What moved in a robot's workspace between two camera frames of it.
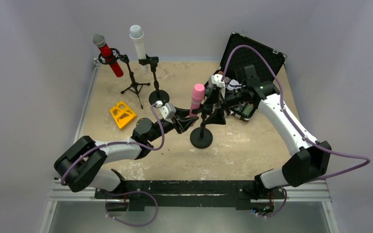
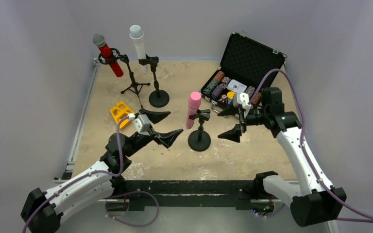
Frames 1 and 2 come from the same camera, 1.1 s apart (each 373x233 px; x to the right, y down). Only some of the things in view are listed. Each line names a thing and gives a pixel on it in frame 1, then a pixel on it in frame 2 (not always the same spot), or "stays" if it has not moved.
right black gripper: (220, 103) -> (243, 120)
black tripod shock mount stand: (136, 87) stays
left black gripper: (177, 122) -> (152, 130)
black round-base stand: (157, 95) stays
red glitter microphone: (99, 40) stays
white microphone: (136, 34) stays
